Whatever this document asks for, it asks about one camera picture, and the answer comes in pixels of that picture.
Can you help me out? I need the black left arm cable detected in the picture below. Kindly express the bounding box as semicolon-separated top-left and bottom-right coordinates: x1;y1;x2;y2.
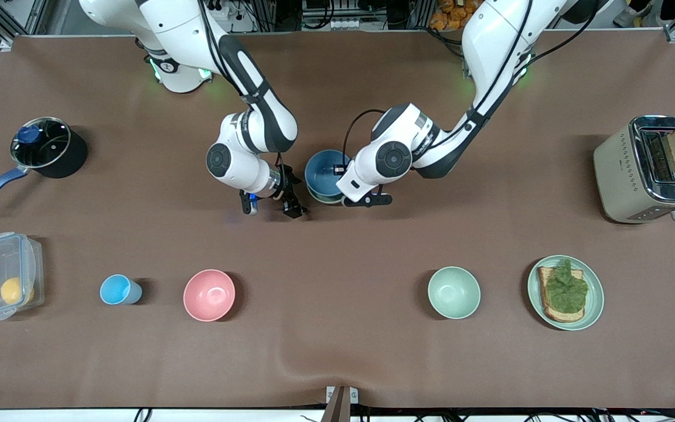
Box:
342;108;386;172

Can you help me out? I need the bag of orange fruit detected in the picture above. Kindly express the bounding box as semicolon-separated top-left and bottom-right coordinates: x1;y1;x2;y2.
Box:
429;0;482;32

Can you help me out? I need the pale green plate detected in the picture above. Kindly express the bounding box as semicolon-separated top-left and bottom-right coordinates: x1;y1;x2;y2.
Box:
527;255;605;331

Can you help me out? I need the long white power strip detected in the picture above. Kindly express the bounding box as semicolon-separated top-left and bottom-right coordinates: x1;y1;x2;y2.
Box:
330;18;387;31

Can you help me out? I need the pink bowl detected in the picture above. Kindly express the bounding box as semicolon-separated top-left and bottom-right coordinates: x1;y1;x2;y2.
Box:
183;269;237;322

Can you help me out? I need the white power strip with plugs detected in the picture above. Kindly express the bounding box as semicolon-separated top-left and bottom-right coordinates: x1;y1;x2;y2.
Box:
206;0;240;22

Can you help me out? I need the brown table cloth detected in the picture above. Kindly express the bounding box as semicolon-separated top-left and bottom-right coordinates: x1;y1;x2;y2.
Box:
0;29;675;410

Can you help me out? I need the green lettuce leaf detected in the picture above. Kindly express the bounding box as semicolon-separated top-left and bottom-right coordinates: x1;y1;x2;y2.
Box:
545;258;589;314

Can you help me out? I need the bread slice with crust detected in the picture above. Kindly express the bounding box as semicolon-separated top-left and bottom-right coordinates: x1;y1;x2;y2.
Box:
537;267;586;324

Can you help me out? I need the black pot with blue handle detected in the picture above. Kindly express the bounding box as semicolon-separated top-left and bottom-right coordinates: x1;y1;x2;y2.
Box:
0;117;88;213

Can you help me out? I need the small metal clamp bracket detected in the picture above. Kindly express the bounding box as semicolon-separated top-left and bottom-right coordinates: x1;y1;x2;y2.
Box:
325;385;359;405

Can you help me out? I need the glass lid with blue knob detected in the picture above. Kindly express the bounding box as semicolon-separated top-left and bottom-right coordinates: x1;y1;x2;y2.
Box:
11;117;72;169

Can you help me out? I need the blue plastic cup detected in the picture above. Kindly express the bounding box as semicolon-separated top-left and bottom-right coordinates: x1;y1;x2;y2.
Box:
100;274;143;306

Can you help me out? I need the pale green bowl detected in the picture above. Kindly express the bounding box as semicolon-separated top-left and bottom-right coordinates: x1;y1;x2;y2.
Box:
307;189;345;205
428;266;482;320

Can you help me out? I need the grey sneaker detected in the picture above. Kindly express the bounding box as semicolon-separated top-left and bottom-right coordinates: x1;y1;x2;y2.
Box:
613;3;653;28

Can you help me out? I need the blue bowl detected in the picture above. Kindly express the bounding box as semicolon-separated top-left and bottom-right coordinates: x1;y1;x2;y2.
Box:
305;149;352;201

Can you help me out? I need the yellow round fruit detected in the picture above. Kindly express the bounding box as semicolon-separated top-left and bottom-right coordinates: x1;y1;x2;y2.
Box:
1;277;35;306

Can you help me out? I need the beige chrome toaster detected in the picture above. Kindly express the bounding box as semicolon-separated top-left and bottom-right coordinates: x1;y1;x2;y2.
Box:
593;115;675;224

